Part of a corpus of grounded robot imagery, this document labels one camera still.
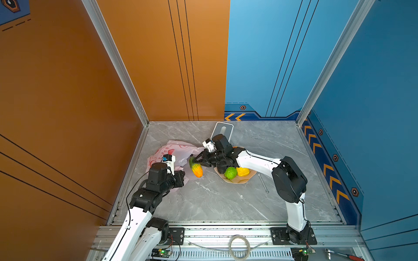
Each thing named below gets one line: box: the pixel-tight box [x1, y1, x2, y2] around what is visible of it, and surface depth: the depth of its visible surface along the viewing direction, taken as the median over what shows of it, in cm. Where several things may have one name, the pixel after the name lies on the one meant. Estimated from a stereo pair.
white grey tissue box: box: [210, 121, 235, 142], surface depth 113 cm
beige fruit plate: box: [213, 167, 257, 184], surface depth 90 cm
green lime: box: [224, 166, 238, 180], surface depth 89 cm
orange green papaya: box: [188, 156, 204, 178], surface depth 81 cm
